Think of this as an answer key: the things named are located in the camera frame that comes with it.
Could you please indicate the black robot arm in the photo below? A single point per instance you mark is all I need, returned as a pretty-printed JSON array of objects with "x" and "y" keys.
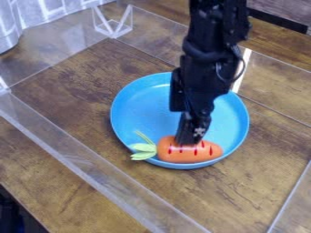
[{"x": 218, "y": 25}]

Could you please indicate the white patterned curtain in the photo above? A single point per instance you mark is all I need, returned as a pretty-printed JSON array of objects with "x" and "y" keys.
[{"x": 20, "y": 14}]

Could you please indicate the blue round tray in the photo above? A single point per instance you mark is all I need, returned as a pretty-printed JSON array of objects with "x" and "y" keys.
[{"x": 140, "y": 109}]

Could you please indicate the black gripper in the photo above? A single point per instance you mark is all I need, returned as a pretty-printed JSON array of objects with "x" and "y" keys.
[{"x": 202, "y": 77}]

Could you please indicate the clear acrylic corner bracket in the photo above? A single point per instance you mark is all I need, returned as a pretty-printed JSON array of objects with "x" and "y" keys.
[{"x": 109, "y": 27}]

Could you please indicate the orange toy carrot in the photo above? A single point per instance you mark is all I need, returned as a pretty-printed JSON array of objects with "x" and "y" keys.
[{"x": 173, "y": 153}]

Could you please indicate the clear acrylic barrier strip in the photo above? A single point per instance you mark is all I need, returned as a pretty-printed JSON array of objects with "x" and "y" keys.
[{"x": 149, "y": 209}]

